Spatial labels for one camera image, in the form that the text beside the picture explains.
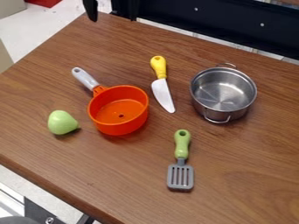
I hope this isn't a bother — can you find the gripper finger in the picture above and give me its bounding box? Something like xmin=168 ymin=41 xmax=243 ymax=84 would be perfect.
xmin=81 ymin=0 xmax=100 ymax=23

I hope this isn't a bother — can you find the red box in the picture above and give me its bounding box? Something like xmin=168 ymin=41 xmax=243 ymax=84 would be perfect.
xmin=23 ymin=0 xmax=64 ymax=9

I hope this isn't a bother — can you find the black metal frame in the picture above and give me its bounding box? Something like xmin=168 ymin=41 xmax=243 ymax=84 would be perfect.
xmin=109 ymin=0 xmax=299 ymax=61

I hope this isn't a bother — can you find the yellow-handled toy knife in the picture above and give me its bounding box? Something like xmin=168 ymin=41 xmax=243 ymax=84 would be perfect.
xmin=149 ymin=55 xmax=177 ymax=114

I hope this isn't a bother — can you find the green-handled grey spatula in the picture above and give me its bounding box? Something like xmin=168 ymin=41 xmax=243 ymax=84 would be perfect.
xmin=165 ymin=129 xmax=196 ymax=192

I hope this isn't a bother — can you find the silver pot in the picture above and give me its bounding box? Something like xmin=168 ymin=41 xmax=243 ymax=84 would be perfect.
xmin=189 ymin=62 xmax=259 ymax=124

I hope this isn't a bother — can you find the orange pot with grey handle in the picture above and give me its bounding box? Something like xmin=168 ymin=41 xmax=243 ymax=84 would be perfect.
xmin=70 ymin=66 xmax=151 ymax=137

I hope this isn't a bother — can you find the green toy pear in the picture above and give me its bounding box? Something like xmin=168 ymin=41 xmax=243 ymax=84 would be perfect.
xmin=46 ymin=109 xmax=82 ymax=136

